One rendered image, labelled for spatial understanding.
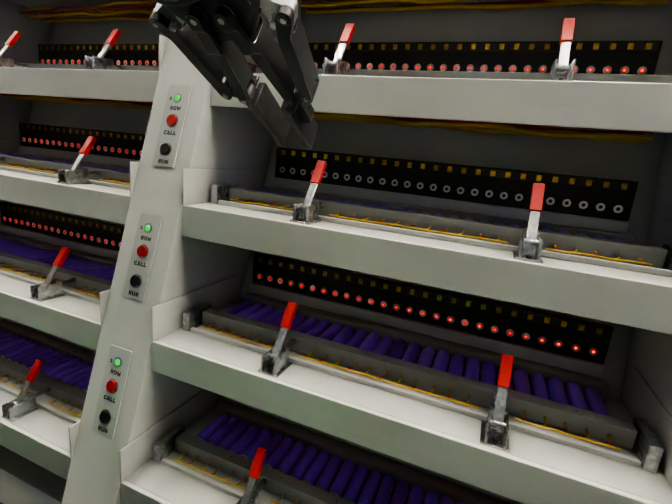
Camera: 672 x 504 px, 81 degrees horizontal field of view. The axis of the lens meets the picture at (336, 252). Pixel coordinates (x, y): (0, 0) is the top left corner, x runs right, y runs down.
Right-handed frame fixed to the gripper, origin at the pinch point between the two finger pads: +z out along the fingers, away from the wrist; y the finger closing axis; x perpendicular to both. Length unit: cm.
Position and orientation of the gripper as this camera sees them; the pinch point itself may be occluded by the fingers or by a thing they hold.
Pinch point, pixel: (286, 117)
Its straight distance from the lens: 45.4
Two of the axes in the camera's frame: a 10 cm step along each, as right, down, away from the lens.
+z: 2.7, 3.3, 9.0
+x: 2.7, -9.3, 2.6
